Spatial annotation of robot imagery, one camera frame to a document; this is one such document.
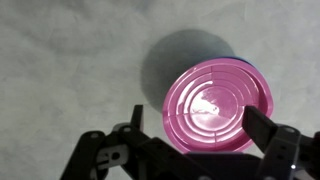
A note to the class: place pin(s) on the pink plastic plate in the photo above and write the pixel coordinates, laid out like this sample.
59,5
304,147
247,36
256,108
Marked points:
213,100

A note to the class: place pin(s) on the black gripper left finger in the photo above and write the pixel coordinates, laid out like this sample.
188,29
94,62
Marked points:
146,156

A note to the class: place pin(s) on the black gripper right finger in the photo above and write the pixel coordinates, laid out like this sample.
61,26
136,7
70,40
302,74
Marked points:
276,150

